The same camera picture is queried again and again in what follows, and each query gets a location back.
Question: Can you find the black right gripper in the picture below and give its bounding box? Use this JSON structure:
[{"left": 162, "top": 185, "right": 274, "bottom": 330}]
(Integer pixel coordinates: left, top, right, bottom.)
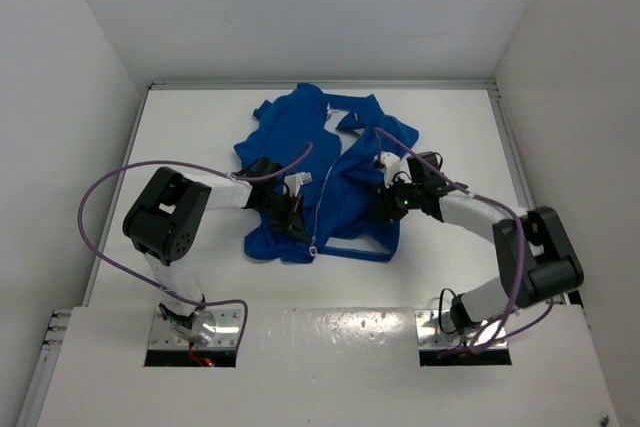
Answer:
[{"left": 368, "top": 175, "right": 423, "bottom": 225}]

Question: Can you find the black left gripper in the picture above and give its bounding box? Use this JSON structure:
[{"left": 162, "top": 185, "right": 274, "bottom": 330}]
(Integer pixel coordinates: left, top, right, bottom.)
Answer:
[{"left": 254, "top": 190, "right": 308, "bottom": 243}]

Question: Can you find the blue zip-up vest jacket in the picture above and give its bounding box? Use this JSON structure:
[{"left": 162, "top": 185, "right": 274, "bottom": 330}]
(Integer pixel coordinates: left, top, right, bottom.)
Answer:
[{"left": 234, "top": 84, "right": 419, "bottom": 263}]

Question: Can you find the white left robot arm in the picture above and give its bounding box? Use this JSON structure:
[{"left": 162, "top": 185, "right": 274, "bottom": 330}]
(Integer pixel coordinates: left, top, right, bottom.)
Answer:
[{"left": 123, "top": 157, "right": 312, "bottom": 335}]

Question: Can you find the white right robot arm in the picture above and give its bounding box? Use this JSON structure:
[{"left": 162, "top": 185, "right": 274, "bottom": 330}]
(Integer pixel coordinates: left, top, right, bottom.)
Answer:
[{"left": 372, "top": 152, "right": 584, "bottom": 336}]

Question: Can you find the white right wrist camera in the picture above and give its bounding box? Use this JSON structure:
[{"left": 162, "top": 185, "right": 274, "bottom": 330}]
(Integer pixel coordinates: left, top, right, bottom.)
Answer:
[{"left": 374, "top": 151, "right": 402, "bottom": 188}]

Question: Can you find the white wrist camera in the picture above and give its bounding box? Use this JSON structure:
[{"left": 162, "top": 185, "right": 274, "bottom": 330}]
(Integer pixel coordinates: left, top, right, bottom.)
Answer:
[
  {"left": 284, "top": 172, "right": 313, "bottom": 197},
  {"left": 374, "top": 151, "right": 402, "bottom": 188}
]

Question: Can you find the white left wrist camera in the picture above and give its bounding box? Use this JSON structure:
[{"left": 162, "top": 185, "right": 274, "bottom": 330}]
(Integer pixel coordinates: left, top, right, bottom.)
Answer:
[{"left": 284, "top": 172, "right": 313, "bottom": 197}]

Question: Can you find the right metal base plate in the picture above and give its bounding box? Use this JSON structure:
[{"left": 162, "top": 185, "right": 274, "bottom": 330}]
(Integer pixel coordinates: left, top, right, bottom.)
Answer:
[{"left": 414, "top": 309, "right": 507, "bottom": 352}]

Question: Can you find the metal base plate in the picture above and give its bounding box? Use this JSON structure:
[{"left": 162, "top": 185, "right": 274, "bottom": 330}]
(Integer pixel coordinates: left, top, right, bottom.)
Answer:
[
  {"left": 147, "top": 309, "right": 242, "bottom": 351},
  {"left": 414, "top": 309, "right": 507, "bottom": 352}
]

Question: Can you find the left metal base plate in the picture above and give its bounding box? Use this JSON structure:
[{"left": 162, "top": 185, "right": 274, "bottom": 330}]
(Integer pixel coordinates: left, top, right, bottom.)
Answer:
[{"left": 147, "top": 309, "right": 242, "bottom": 351}]

